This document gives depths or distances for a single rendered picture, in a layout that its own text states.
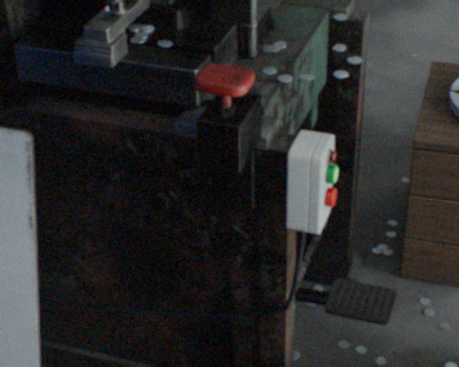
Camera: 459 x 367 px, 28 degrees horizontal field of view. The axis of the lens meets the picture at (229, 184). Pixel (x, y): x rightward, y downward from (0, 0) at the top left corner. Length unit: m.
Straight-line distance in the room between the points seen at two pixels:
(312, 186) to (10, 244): 0.52
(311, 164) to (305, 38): 0.35
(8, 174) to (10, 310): 0.24
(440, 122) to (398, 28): 1.34
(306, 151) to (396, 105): 1.49
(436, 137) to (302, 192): 0.64
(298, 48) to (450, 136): 0.49
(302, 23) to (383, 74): 1.33
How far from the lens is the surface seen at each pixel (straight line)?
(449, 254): 2.02
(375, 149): 2.53
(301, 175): 1.29
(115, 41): 1.36
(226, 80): 1.17
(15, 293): 1.58
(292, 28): 1.61
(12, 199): 1.50
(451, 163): 1.90
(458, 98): 2.01
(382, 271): 2.09
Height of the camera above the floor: 1.28
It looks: 33 degrees down
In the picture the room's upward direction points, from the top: 1 degrees counter-clockwise
